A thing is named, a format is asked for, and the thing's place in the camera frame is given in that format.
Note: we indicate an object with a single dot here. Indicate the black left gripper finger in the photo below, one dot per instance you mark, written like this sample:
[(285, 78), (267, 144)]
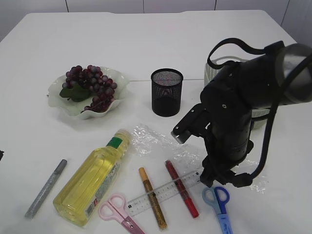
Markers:
[(1, 154)]

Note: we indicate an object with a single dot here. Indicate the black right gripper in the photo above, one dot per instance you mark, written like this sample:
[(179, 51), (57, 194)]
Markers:
[(230, 128)]

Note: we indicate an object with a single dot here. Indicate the blue scissors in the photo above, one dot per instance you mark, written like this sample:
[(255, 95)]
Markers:
[(217, 198)]

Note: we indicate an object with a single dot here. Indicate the clear crinkled plastic sheet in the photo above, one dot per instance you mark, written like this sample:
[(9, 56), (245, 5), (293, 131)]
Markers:
[(148, 142)]

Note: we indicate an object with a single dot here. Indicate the yellow oil bottle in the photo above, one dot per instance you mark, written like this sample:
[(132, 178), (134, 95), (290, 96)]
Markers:
[(78, 199)]

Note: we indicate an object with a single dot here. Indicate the purple artificial grape bunch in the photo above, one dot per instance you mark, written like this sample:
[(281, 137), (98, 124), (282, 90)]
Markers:
[(81, 84)]

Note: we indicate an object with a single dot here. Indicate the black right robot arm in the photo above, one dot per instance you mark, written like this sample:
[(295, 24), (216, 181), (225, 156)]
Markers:
[(278, 75)]

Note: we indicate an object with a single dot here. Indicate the red glitter pen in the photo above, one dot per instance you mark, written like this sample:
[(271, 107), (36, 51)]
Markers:
[(182, 189)]

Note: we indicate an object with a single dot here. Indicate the clear plastic ruler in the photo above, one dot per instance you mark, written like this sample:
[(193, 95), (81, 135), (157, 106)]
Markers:
[(164, 192)]

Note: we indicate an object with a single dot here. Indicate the silver glitter pen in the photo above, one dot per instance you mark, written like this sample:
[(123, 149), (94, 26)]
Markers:
[(44, 192)]

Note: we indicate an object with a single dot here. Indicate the grey-green woven plastic basket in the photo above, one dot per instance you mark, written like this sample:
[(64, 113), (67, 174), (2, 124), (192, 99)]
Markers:
[(257, 114)]

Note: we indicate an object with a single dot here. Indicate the gold glitter pen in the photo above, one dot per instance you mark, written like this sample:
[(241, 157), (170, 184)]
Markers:
[(153, 199)]

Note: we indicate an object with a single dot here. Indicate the frosted wavy glass plate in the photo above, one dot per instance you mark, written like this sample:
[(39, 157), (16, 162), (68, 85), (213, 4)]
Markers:
[(74, 109)]

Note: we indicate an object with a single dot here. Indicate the black mesh pen holder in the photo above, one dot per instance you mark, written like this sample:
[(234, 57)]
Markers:
[(166, 91)]

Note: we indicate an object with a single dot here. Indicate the pink scissors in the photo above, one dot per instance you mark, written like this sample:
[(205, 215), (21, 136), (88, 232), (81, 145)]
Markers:
[(114, 209)]

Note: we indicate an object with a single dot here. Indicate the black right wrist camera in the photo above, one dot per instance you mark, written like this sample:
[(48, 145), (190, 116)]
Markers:
[(194, 123)]

